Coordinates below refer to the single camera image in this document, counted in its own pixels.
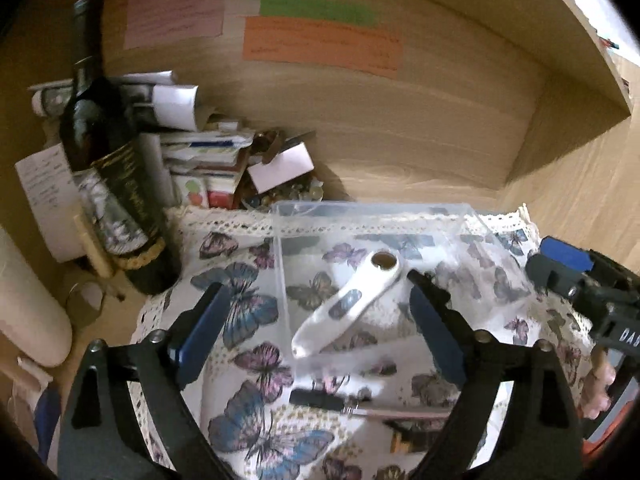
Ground dark wine bottle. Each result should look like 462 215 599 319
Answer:
59 0 183 296

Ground black handled screwdriver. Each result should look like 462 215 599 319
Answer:
289 387 453 420

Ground pink paper note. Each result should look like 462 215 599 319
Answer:
122 0 226 51

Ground butterfly print cloth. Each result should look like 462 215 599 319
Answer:
129 203 598 480

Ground white handwritten paper sheet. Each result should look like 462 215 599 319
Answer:
14 144 93 263

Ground clear plastic box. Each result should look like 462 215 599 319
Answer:
270 200 533 373

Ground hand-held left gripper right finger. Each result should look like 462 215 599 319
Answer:
406 271 586 480

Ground container of small trinkets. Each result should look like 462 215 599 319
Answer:
234 129 326 211

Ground wooden stick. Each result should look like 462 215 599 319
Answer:
72 212 115 278

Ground person's right hand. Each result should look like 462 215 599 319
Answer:
582 347 618 421

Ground green paper note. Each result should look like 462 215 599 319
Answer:
259 0 378 28

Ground white handheld thermometer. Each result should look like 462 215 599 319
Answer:
291 251 403 359

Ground small glass jar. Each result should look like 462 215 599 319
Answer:
65 280 107 330

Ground white paper roll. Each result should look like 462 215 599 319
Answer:
0 225 75 368

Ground pile of papers and booklets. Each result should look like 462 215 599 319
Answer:
27 70 258 211

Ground small dark box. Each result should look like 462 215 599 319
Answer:
385 419 451 453

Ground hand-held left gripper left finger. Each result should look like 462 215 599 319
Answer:
57 281 236 480

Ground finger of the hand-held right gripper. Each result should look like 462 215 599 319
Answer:
526 236 596 297

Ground orange paper note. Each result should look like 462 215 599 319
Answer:
242 16 405 80

